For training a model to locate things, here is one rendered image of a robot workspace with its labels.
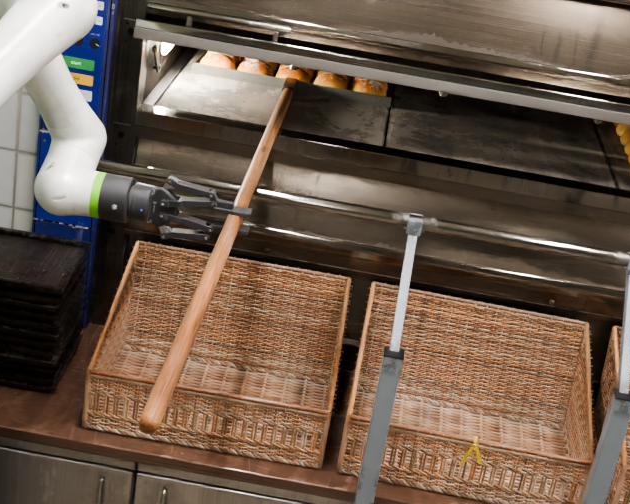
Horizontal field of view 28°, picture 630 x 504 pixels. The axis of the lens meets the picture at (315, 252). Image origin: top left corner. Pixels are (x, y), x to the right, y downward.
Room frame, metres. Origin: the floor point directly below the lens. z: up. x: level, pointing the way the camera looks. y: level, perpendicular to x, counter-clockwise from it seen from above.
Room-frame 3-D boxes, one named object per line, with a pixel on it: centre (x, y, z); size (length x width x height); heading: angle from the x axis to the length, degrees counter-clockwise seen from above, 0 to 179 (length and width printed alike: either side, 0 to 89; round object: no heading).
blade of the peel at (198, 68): (3.48, 0.13, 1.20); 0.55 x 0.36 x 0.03; 88
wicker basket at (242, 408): (2.64, 0.18, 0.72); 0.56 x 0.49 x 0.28; 89
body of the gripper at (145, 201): (2.30, 0.33, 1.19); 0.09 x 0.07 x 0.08; 88
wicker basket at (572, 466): (2.62, -0.42, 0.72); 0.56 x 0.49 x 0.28; 87
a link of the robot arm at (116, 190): (2.31, 0.40, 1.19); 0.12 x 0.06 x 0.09; 178
